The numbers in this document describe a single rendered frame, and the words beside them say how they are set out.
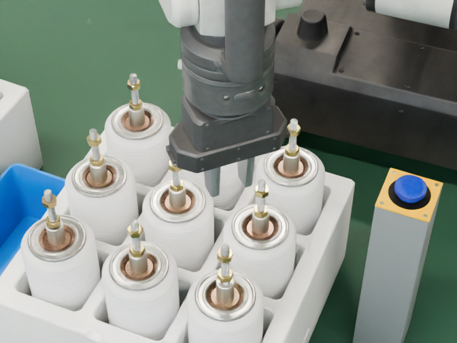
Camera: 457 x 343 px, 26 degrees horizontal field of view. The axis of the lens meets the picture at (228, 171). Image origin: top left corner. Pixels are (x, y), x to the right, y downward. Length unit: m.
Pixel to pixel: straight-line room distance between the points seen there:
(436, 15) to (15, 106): 0.67
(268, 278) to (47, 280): 0.29
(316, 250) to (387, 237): 0.12
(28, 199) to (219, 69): 0.79
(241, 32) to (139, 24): 1.18
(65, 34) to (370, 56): 0.66
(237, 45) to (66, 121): 0.99
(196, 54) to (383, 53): 0.79
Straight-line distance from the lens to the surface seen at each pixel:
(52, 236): 1.28
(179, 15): 0.86
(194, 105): 0.94
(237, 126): 0.97
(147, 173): 1.45
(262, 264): 1.28
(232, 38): 0.85
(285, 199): 1.35
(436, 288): 1.58
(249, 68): 0.86
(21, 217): 1.66
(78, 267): 1.29
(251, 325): 1.22
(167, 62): 1.92
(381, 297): 1.39
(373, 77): 1.61
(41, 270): 1.29
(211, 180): 1.03
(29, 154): 1.69
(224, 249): 1.15
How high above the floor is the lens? 1.25
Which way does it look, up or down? 47 degrees down
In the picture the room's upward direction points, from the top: straight up
